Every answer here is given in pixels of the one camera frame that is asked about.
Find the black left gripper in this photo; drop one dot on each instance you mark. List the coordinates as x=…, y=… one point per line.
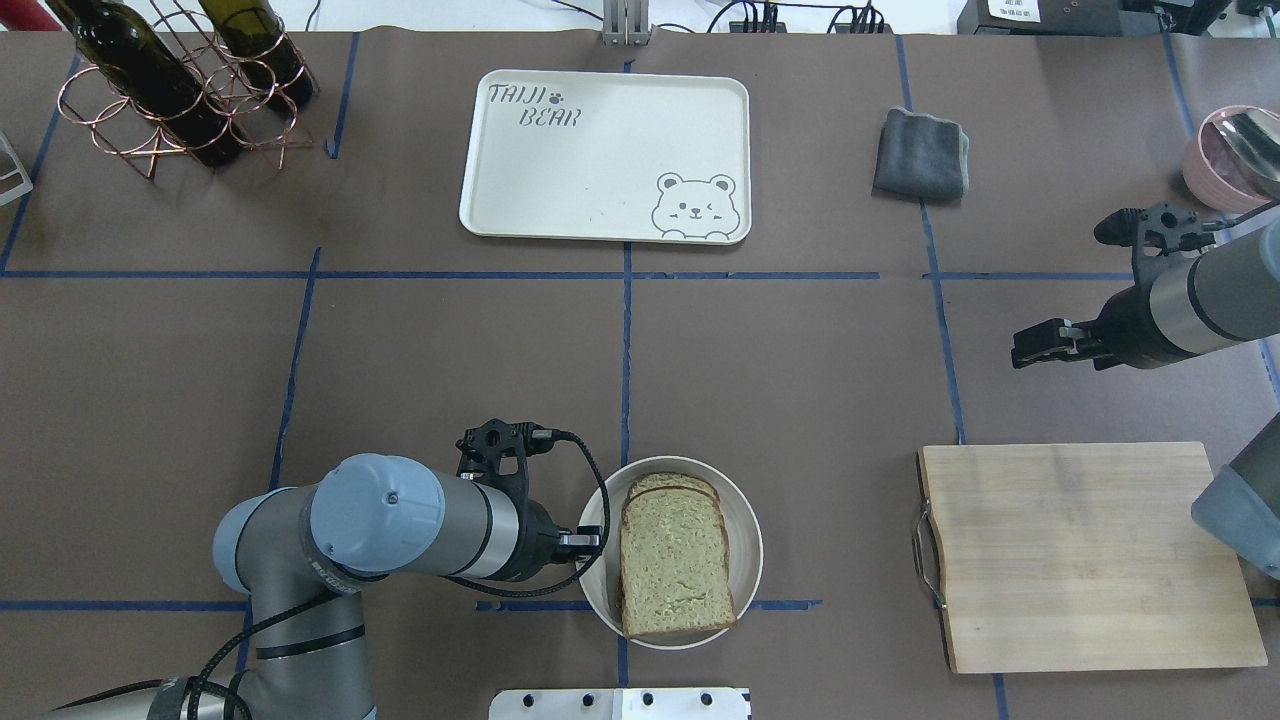
x=537, y=543

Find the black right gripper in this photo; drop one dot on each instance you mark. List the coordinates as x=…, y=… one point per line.
x=1128, y=318

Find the bread slice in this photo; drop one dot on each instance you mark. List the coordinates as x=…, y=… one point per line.
x=674, y=564
x=659, y=481

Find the white round plate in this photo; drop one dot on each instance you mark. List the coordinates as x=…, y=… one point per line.
x=601, y=582

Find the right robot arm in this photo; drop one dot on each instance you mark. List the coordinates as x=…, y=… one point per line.
x=1189, y=298

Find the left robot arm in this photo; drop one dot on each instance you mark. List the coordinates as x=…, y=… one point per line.
x=304, y=555

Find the white bear serving tray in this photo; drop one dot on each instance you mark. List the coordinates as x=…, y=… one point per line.
x=625, y=157

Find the wooden cutting board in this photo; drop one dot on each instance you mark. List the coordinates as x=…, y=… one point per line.
x=1082, y=557

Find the grey folded cloth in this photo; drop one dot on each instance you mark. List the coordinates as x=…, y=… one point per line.
x=922, y=156

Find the pink bowl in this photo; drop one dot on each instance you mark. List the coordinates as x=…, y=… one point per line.
x=1212, y=172

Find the metal scoop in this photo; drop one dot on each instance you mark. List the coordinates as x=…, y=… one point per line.
x=1253, y=136

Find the dark wine bottle right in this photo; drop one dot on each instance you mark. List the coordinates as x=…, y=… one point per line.
x=252, y=33

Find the dark wine bottle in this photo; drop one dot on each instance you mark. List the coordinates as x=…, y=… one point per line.
x=252, y=33
x=136, y=62

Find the dark wine bottle left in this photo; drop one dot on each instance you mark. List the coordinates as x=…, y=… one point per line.
x=136, y=62

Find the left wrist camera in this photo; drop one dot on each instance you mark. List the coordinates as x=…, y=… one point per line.
x=496, y=455

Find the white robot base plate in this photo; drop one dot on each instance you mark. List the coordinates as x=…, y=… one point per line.
x=623, y=703

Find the aluminium frame post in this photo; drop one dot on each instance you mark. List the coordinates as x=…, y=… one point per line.
x=626, y=23

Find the copper wire bottle rack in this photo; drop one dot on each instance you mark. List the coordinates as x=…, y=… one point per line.
x=208, y=84

